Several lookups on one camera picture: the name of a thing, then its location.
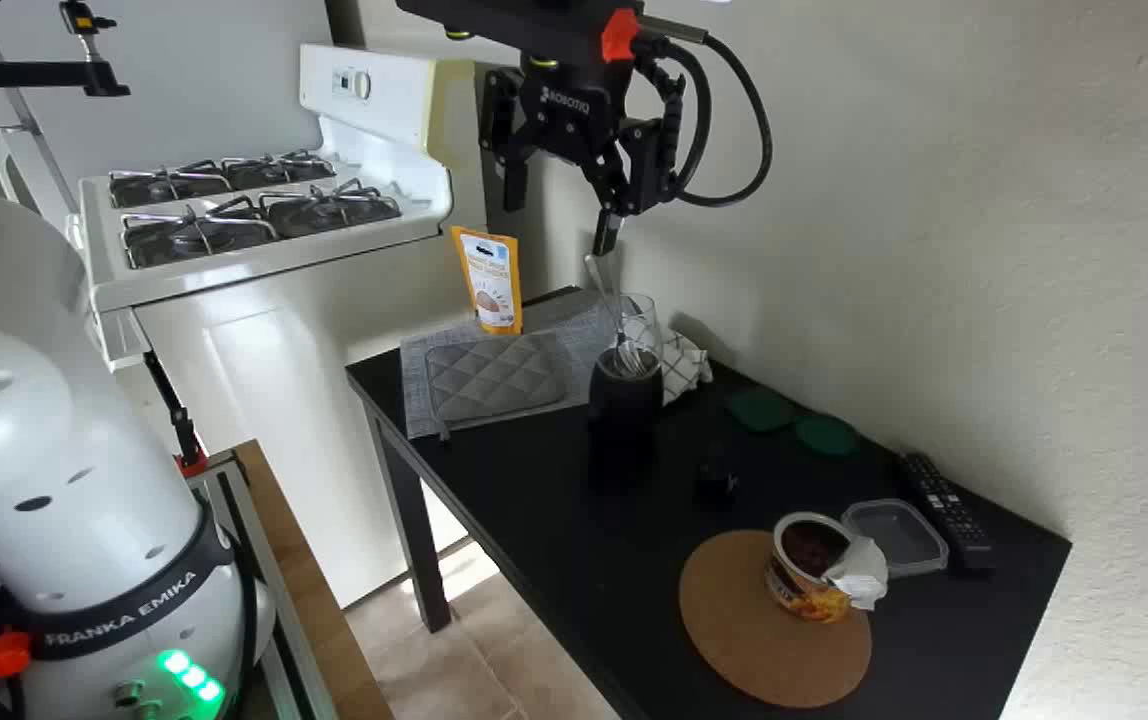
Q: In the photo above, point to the orange white food package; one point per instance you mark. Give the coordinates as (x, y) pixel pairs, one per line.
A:
(491, 280)

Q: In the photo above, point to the aluminium wood robot platform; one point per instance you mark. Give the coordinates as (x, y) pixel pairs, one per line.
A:
(307, 584)

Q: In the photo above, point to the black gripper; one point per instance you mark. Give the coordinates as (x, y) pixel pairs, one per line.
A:
(574, 110)

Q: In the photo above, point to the white checkered kitchen towel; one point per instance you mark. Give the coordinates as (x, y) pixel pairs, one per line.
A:
(670, 351)

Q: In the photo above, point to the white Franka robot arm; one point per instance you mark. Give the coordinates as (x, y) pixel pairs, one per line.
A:
(54, 442)

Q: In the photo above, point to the black remote control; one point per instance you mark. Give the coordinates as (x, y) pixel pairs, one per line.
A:
(948, 515)

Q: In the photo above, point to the black stove grate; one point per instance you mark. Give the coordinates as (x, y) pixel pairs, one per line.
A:
(279, 171)
(194, 234)
(333, 210)
(164, 186)

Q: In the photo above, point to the round wooden board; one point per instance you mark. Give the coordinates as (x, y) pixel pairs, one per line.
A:
(745, 626)

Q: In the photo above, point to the white brown ceramic mug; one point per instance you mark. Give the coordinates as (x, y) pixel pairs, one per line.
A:
(798, 572)

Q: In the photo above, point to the black mug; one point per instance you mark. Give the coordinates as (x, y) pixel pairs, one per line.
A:
(626, 416)

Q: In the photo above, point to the clear plastic container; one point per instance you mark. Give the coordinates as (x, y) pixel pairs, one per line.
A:
(899, 534)

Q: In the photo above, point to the black table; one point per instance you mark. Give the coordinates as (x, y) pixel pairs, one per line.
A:
(574, 534)

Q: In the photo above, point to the grey quilted pot holder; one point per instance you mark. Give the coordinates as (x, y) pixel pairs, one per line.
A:
(498, 381)

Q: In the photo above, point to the white gas stove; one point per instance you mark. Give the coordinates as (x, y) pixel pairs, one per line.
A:
(265, 360)

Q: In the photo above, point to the grey plaid cloth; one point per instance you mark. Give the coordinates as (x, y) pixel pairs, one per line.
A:
(574, 323)

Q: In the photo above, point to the round green lid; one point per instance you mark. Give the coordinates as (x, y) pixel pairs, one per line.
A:
(828, 435)
(762, 411)

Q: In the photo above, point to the black camera on stand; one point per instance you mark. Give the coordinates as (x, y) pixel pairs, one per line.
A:
(54, 78)

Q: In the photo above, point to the crumpled white tissue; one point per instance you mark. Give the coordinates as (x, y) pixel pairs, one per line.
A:
(861, 572)

